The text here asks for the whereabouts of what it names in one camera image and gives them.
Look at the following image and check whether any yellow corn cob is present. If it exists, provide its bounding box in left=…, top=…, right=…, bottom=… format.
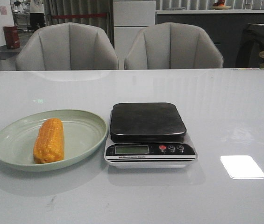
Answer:
left=33, top=118, right=64, bottom=164

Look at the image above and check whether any black silver kitchen scale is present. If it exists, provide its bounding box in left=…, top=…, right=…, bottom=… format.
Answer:
left=104, top=102, right=198, bottom=168

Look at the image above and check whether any right grey armchair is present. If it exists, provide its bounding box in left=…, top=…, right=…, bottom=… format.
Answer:
left=124, top=22, right=223, bottom=70

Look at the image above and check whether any grey armchair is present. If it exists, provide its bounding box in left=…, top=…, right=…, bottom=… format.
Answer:
left=15, top=22, right=119, bottom=71
left=124, top=22, right=223, bottom=70

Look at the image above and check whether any left grey armchair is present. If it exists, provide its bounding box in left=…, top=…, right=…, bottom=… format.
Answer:
left=15, top=22, right=119, bottom=71

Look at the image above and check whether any light green plate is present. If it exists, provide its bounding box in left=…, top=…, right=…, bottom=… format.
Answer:
left=0, top=110, right=107, bottom=172

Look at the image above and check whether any white cabinet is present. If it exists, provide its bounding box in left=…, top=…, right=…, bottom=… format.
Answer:
left=113, top=0, right=156, bottom=70

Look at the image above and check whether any dark grey counter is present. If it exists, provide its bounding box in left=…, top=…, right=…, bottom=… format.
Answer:
left=156, top=9, right=264, bottom=68

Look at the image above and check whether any person in background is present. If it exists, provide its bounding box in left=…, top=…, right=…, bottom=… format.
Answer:
left=26, top=0, right=45, bottom=31

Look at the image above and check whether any fruit bowl on counter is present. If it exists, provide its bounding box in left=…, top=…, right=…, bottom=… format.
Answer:
left=212, top=0, right=231, bottom=10

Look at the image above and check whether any red trash bin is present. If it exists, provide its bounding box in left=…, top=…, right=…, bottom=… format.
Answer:
left=3, top=26, right=20, bottom=49

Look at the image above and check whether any dark side table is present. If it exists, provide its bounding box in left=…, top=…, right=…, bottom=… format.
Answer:
left=235, top=24, right=264, bottom=68

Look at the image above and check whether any pink wall notice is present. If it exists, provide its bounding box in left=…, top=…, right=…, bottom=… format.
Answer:
left=0, top=6, right=7, bottom=15

